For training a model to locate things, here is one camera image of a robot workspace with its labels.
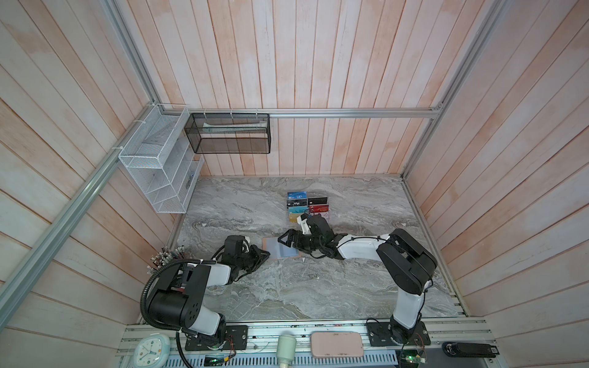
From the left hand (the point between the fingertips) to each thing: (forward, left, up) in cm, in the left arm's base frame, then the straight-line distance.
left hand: (271, 256), depth 90 cm
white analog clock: (-32, +35, +2) cm, 47 cm away
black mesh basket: (+53, +21, +22) cm, 61 cm away
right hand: (+4, -5, +4) cm, 8 cm away
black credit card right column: (+24, -21, +6) cm, 33 cm away
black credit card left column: (+23, -11, +6) cm, 26 cm away
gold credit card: (+18, -9, +2) cm, 20 cm away
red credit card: (+21, -21, +4) cm, 30 cm away
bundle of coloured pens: (-8, +33, +17) cm, 38 cm away
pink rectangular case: (-30, -22, 0) cm, 37 cm away
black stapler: (-31, -61, +4) cm, 69 cm away
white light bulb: (-32, -6, +6) cm, 33 cm away
